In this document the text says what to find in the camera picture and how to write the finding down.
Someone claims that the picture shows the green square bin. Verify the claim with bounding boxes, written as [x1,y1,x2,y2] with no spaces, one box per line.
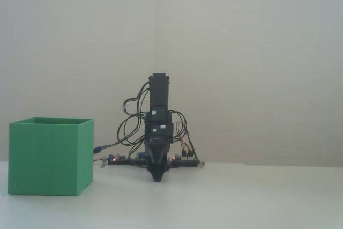
[8,117,95,196]

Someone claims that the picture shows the blue circuit board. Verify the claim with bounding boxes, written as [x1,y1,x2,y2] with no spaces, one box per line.
[108,153,147,161]

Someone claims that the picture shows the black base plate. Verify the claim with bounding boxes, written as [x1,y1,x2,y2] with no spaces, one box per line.
[107,159,199,167]

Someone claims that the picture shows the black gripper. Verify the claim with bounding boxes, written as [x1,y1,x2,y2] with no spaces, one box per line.
[145,135,172,183]

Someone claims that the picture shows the coloured jumper wires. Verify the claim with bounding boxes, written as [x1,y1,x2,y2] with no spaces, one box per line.
[175,121,197,158]

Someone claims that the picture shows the motor driver board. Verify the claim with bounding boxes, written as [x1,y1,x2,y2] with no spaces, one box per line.
[171,153,198,162]

